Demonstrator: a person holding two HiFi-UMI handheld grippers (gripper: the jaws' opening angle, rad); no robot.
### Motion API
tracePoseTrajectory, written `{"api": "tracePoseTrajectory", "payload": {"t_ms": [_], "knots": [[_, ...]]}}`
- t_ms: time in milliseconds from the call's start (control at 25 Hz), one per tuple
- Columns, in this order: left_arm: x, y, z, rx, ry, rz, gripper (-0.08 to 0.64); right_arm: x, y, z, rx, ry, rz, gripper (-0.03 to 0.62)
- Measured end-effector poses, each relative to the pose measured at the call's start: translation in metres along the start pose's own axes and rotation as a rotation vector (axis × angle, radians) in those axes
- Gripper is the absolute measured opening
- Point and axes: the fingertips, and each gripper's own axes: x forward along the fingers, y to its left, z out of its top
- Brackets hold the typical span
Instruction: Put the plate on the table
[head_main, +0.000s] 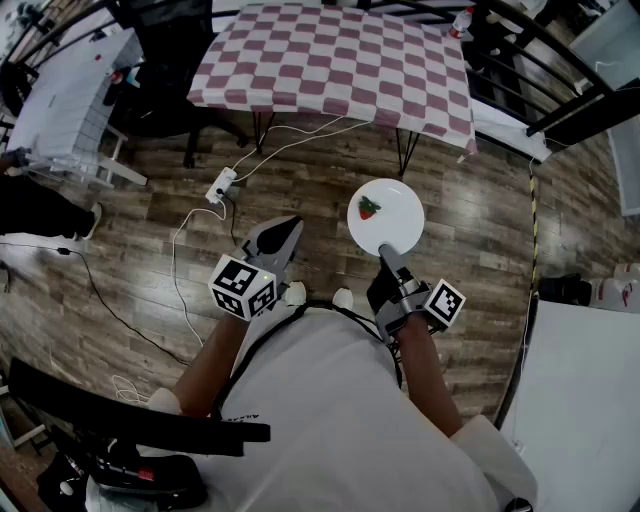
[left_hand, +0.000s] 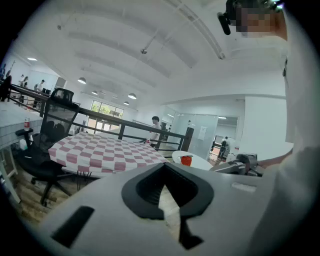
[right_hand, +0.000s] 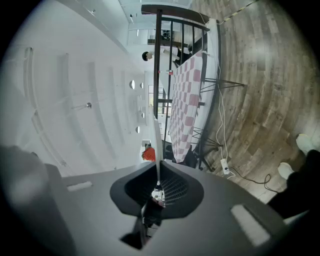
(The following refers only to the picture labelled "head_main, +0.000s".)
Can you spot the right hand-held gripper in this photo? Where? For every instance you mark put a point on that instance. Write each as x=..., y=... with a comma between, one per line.
x=405, y=305

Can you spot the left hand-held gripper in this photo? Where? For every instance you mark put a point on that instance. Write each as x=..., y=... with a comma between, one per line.
x=242, y=287

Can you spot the white round plate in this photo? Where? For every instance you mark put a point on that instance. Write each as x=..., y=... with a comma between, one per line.
x=395, y=215

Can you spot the red strawberry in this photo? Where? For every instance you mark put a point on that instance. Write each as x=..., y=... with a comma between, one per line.
x=367, y=211

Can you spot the person's left forearm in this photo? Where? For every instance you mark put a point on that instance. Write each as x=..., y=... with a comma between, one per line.
x=210, y=365

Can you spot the person's right forearm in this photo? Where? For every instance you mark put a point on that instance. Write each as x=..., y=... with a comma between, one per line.
x=425, y=370

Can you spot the checkered tablecloth table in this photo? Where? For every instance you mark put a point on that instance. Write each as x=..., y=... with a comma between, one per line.
x=325, y=60

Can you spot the person's white left shoe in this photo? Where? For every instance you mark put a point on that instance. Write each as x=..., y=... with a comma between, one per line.
x=295, y=294

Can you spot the person's white shoe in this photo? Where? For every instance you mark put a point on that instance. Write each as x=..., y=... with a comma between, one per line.
x=344, y=298
x=295, y=294

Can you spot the person's white right shoe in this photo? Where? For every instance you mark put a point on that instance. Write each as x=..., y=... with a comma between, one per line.
x=344, y=298

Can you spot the white power strip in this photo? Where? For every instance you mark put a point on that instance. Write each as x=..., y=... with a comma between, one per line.
x=220, y=186

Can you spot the yellow black striped tape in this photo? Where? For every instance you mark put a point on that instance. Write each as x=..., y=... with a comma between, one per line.
x=534, y=225

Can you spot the white ledge panel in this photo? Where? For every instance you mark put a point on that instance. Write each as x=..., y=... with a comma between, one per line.
x=505, y=132

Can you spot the black bag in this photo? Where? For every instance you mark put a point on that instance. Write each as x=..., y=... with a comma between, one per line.
x=565, y=290

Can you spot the person's white shirt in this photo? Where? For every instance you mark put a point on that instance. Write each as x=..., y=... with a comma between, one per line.
x=325, y=425

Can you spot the black office chair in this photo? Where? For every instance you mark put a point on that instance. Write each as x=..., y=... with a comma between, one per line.
x=170, y=75

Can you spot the black metal bar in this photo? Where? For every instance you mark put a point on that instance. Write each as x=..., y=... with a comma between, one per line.
x=150, y=420

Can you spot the row of white jugs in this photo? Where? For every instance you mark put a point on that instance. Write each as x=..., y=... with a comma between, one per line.
x=615, y=292

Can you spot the small red labelled bottle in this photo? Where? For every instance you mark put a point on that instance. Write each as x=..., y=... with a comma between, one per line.
x=116, y=76

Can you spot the black metal railing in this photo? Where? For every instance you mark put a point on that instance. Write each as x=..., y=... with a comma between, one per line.
x=575, y=112

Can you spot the plain white table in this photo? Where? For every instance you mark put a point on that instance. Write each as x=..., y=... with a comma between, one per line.
x=575, y=400

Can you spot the clear bottle with red cap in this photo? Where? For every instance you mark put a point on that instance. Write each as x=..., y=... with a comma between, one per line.
x=459, y=24

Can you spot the white tiled counter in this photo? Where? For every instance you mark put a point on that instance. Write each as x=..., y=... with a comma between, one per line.
x=60, y=110

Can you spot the black backpack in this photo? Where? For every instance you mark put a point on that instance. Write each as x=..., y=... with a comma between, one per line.
x=165, y=480

